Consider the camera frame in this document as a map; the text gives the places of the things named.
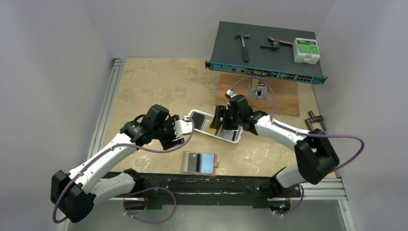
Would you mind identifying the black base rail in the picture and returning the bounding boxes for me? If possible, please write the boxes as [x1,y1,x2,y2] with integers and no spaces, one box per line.
[119,169,302,211]

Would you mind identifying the grey metal stand bracket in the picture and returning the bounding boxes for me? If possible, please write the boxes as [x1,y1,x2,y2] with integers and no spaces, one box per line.
[249,78,268,101]

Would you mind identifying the aluminium frame rails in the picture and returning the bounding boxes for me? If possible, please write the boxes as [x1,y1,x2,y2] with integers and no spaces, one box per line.
[87,58,348,213]

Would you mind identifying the metal crank handle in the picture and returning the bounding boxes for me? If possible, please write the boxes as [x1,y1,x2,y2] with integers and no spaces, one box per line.
[305,111,326,131]

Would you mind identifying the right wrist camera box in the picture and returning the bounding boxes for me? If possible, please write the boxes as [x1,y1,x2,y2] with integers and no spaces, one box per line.
[225,90,237,100]

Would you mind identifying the gold magnetic stripe card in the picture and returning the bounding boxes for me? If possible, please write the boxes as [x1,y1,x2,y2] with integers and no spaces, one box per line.
[206,128,220,136]

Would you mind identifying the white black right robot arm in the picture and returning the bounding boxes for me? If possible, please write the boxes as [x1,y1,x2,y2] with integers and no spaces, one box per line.
[210,95,340,196]

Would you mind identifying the plywood board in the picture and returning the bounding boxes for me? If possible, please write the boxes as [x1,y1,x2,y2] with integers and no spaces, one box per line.
[215,73,300,116]

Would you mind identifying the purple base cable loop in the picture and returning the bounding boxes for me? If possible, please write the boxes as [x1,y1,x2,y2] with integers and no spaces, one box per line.
[123,183,179,224]

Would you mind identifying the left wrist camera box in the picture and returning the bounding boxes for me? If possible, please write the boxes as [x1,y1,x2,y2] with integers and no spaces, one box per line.
[174,119,193,138]

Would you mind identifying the white green electrical box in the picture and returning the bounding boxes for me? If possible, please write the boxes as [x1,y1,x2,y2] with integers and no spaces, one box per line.
[293,38,320,64]

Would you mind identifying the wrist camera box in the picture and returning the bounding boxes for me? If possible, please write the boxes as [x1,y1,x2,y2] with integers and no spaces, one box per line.
[225,90,237,100]
[174,119,193,138]

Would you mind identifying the small hammer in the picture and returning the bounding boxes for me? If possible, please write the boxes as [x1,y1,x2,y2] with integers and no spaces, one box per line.
[234,34,250,63]

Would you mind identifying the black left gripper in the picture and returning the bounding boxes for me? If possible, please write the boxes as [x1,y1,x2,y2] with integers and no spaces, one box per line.
[153,115,184,149]

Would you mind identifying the tan leather card holder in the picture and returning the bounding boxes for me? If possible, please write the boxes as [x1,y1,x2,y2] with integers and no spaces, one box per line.
[180,151,218,176]

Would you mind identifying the white plastic basket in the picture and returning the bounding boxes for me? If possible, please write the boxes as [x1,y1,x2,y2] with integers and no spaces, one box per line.
[188,110,243,143]

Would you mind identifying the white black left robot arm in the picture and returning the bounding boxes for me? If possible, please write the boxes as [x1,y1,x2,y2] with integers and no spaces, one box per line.
[51,104,195,224]

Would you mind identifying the blue network switch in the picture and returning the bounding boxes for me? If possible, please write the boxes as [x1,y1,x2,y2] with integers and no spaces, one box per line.
[205,21,327,85]

